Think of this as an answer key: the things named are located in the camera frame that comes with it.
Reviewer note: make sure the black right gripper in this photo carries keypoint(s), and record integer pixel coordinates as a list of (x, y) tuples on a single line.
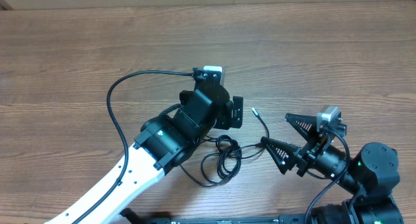
[(307, 154)]

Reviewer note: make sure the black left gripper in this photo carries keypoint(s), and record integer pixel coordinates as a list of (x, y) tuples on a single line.
[(225, 121)]

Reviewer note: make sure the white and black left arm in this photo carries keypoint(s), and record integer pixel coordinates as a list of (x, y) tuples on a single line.
[(164, 142)]

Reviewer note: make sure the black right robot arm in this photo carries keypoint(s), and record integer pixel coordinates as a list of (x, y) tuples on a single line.
[(370, 176)]

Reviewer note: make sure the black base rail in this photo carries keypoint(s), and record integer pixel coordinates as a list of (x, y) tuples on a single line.
[(132, 217)]

